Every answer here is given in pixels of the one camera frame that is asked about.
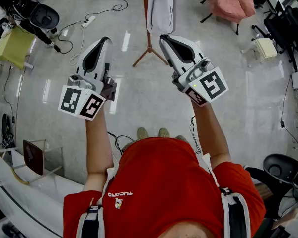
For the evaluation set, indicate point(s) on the person's right olive shoe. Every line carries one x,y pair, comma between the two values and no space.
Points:
164,132

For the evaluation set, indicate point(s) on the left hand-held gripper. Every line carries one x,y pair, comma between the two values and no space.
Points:
70,103

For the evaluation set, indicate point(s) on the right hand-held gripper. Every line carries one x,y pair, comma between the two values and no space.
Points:
212,84

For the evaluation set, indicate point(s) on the person's olive shoe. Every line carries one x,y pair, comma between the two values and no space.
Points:
164,132
142,133

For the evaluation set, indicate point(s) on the small black plug adapter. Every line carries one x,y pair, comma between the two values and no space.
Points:
282,124

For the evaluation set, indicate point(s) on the black office chair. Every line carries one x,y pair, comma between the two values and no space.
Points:
283,28

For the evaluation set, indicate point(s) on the person's left forearm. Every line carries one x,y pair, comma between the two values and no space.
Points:
98,145

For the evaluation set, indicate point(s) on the pink cushioned armchair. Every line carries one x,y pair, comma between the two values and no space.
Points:
229,1

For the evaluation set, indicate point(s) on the cream plastic stool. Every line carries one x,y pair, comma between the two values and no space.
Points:
266,48

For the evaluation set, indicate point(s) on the person's right forearm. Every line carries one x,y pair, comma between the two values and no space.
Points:
211,133

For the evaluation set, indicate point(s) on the person's red t-shirt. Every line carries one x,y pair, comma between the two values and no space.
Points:
164,182

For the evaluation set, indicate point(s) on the yellow-green covered table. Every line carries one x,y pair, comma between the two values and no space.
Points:
13,46

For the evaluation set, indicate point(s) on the person's left olive shoe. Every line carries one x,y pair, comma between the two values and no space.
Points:
142,133

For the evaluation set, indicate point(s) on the brown wooden coat stand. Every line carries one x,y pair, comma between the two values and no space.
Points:
149,41

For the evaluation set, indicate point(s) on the white curved counter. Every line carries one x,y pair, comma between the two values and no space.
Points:
34,202

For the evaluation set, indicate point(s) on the light grey garment item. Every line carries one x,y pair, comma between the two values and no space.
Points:
161,9

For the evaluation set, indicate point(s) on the brown seat metal chair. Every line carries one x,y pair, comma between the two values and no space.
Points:
33,156

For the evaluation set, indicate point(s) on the white power strip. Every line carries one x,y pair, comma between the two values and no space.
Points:
89,21

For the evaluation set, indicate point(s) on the black device on floor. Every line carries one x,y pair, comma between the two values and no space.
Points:
7,133

